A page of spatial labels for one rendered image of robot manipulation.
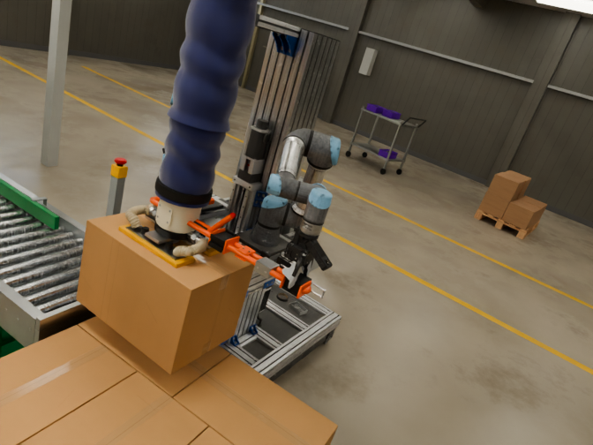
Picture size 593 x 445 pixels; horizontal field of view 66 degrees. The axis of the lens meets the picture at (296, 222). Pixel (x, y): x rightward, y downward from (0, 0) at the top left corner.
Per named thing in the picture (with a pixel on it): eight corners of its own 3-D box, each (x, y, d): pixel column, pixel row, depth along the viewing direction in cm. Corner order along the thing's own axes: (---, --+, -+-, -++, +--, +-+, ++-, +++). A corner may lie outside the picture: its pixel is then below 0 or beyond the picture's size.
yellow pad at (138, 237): (117, 230, 187) (119, 219, 185) (137, 225, 195) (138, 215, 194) (176, 268, 173) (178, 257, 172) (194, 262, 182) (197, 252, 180)
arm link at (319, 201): (333, 190, 156) (334, 198, 148) (324, 218, 160) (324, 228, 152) (311, 184, 155) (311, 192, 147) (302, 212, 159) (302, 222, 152)
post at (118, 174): (93, 301, 309) (111, 163, 273) (101, 297, 315) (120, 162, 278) (99, 305, 307) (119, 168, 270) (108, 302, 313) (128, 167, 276)
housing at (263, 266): (252, 270, 169) (255, 260, 167) (262, 266, 174) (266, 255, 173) (266, 279, 166) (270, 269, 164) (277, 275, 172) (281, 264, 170)
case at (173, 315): (75, 299, 202) (86, 219, 187) (146, 275, 235) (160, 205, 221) (170, 375, 178) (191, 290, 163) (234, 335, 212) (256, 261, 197)
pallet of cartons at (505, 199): (472, 218, 791) (493, 174, 760) (486, 206, 903) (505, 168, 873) (529, 242, 750) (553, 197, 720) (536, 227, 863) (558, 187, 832)
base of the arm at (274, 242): (261, 230, 237) (266, 213, 234) (284, 243, 231) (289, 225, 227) (243, 236, 225) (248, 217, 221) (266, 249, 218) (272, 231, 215)
